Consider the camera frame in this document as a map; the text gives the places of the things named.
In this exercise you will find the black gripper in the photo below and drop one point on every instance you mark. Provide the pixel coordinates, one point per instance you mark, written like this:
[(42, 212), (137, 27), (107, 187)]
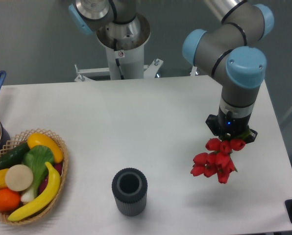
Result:
[(227, 127)]

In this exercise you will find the red tulip bouquet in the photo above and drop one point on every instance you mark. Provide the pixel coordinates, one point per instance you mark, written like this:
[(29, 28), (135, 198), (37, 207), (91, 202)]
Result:
[(218, 161)]

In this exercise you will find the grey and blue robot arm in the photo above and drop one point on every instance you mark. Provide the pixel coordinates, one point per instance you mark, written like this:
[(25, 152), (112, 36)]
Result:
[(226, 54)]

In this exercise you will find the dark grey ribbed vase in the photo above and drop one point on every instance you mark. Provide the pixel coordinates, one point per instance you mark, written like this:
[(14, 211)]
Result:
[(129, 188)]

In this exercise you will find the red purple vegetable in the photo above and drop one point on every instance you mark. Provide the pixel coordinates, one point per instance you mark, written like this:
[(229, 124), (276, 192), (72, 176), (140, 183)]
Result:
[(44, 183)]

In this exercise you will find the yellow banana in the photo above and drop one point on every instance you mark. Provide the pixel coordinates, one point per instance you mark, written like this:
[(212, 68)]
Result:
[(42, 200)]

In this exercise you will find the green bok choy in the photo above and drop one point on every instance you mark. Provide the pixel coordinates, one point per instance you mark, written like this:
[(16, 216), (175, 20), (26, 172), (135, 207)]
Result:
[(35, 159)]

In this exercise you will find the beige round disc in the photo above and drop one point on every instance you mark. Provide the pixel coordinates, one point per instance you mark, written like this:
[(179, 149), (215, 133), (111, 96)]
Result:
[(19, 177)]

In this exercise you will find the dark green cucumber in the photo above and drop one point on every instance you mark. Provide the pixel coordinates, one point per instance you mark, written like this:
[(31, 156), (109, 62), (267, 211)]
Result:
[(14, 156)]

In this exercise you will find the woven wicker basket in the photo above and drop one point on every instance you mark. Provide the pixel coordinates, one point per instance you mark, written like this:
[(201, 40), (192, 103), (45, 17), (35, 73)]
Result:
[(63, 159)]

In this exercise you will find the orange fruit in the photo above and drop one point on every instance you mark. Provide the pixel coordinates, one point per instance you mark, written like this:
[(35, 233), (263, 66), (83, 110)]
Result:
[(9, 200)]

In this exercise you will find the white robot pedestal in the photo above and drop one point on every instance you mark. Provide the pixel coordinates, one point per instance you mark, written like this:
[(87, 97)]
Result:
[(124, 46)]

